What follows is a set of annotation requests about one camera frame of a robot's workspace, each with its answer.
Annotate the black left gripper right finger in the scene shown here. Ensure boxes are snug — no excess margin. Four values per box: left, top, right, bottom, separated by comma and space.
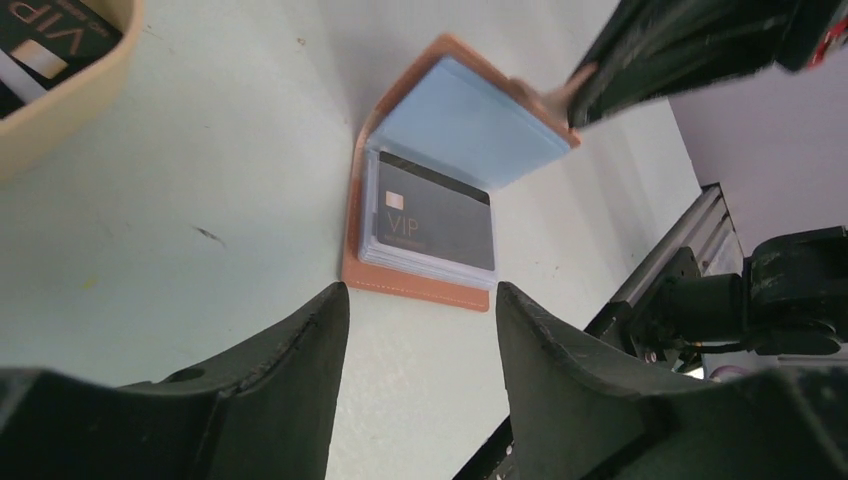
496, 282, 847, 479

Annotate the black vip card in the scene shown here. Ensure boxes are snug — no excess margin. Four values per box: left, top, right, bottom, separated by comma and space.
375, 152, 496, 272
1, 0, 123, 89

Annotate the aluminium frame rail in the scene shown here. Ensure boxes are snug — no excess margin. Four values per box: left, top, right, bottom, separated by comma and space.
610, 184, 744, 305

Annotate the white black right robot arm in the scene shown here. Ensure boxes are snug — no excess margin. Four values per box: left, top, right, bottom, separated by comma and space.
565, 1, 847, 361

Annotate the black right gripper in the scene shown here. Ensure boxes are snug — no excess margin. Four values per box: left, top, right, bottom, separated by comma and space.
566, 0, 847, 128

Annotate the beige oval card tray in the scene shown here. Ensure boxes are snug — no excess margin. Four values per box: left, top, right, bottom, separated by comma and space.
1, 1, 145, 180

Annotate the pink leather card holder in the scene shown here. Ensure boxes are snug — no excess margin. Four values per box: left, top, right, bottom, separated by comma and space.
341, 34, 580, 312

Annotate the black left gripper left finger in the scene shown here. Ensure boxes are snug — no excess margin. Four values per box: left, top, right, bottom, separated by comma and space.
1, 282, 350, 479

